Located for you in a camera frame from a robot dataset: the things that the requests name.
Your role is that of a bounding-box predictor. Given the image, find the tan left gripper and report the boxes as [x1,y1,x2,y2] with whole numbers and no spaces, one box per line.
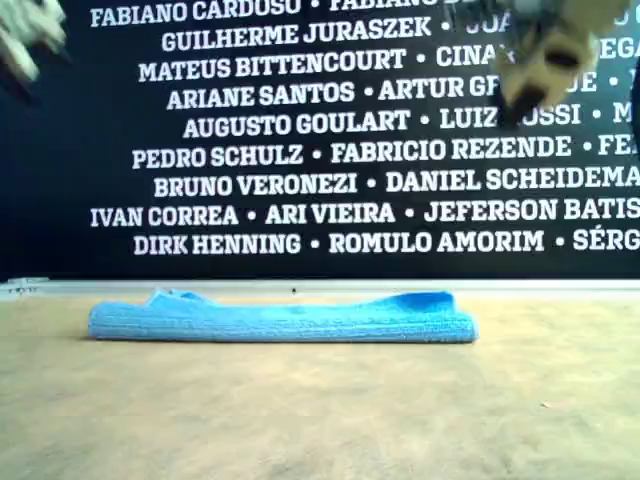
[0,0,69,84]

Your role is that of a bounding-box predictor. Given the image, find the aluminium frame rail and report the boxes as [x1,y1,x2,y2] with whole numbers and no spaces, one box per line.
[0,278,640,302]

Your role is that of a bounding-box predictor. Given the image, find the blue microfibre cloth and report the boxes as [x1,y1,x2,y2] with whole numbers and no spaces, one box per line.
[88,287,480,346]

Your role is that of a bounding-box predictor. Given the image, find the black banner with white names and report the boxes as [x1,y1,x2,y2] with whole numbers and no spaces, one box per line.
[0,0,640,281]

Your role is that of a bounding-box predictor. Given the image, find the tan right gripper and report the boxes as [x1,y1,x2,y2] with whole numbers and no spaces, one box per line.
[492,0,632,119]

